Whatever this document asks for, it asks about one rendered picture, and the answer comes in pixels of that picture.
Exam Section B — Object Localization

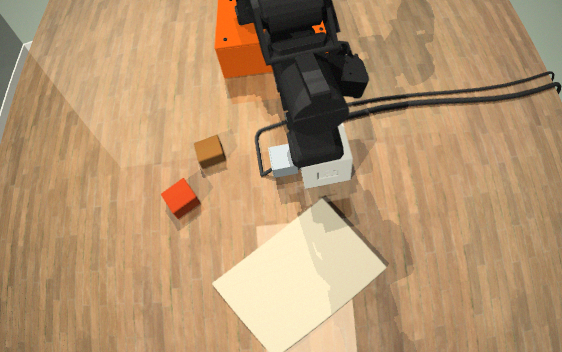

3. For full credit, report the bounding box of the beige flat rectangular sheet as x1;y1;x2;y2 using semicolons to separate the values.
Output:
212;198;386;352

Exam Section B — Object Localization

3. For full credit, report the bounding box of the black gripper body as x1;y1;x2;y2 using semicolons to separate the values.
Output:
273;72;344;168

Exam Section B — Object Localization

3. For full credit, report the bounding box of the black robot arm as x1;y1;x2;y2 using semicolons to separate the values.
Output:
234;0;369;135

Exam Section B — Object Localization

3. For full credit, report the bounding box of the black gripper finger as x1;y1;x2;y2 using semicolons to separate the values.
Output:
284;112;294;131

